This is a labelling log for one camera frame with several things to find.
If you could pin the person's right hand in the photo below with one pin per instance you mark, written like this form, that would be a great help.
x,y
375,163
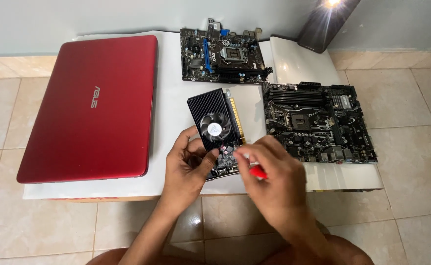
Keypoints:
x,y
278,187

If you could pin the person's left hand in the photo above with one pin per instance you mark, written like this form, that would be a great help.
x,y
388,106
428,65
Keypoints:
x,y
180,173

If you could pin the person's right fingers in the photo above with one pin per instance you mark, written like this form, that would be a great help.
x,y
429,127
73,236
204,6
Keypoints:
x,y
250,154

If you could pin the black graphics card with fan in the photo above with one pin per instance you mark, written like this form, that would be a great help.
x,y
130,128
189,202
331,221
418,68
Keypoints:
x,y
215,123

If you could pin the large black motherboard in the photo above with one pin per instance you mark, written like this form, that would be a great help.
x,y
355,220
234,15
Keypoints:
x,y
316,121

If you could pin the white sheet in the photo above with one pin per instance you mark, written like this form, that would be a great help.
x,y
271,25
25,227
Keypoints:
x,y
171,106

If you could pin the small black motherboard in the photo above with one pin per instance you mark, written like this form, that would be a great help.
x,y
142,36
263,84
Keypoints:
x,y
224,53

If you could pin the person's legs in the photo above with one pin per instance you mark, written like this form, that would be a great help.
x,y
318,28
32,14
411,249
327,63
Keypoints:
x,y
215,257

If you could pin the black lamp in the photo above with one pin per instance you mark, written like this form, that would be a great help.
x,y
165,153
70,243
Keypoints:
x,y
324,24

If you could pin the red laptop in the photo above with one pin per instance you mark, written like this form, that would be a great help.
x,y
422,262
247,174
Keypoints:
x,y
90,108

